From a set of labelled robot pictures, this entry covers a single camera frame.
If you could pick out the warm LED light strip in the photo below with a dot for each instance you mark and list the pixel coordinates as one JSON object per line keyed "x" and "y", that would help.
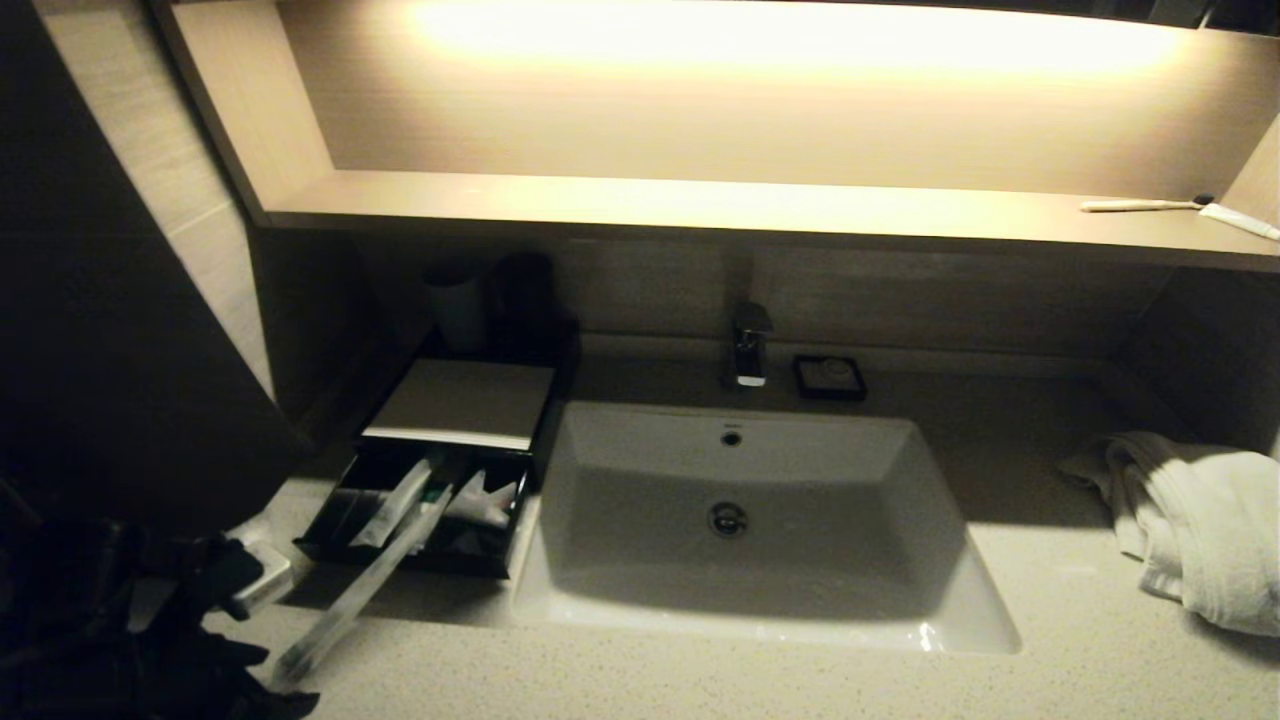
{"x": 800, "y": 35}

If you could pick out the packaged toothbrush with green label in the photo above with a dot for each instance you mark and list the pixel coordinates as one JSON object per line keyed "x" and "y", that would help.
{"x": 360, "y": 595}

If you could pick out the chrome sink drain plug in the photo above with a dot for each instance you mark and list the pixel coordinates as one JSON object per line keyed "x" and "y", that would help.
{"x": 729, "y": 519}

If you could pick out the chrome faucet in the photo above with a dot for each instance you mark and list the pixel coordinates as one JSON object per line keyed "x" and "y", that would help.
{"x": 748, "y": 350}

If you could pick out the white ceramic sink basin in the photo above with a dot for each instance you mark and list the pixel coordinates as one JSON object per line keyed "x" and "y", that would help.
{"x": 760, "y": 540}

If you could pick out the long plain white packet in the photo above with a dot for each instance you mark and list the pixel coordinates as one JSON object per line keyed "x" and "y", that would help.
{"x": 395, "y": 505}

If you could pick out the black soap dish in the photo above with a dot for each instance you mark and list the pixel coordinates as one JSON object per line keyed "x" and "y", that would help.
{"x": 830, "y": 378}

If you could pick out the dark brown cup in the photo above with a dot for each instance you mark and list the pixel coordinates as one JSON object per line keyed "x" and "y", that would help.
{"x": 523, "y": 300}

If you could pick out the white toothbrush black head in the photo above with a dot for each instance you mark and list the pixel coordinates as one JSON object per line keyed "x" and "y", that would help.
{"x": 1140, "y": 204}

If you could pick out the wooden wall shelf niche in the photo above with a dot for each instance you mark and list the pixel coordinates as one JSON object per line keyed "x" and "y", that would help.
{"x": 700, "y": 205}

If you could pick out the pale grey cup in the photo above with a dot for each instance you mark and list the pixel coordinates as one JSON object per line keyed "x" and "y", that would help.
{"x": 457, "y": 305}

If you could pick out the black and orange left arm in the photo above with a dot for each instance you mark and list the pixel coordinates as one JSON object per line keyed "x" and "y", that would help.
{"x": 60, "y": 620}

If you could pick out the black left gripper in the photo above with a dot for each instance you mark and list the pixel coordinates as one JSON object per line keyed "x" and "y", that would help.
{"x": 195, "y": 585}

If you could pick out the small white tube green cap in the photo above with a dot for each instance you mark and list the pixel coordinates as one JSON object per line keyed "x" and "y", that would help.
{"x": 437, "y": 495}

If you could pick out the puffy white pouch packet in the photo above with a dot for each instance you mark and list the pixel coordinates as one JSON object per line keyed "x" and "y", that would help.
{"x": 490, "y": 508}

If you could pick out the white toothpaste tube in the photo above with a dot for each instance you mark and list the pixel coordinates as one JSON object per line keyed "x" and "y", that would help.
{"x": 1240, "y": 220}

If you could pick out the white terry towel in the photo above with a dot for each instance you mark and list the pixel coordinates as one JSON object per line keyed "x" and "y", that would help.
{"x": 1210, "y": 530}

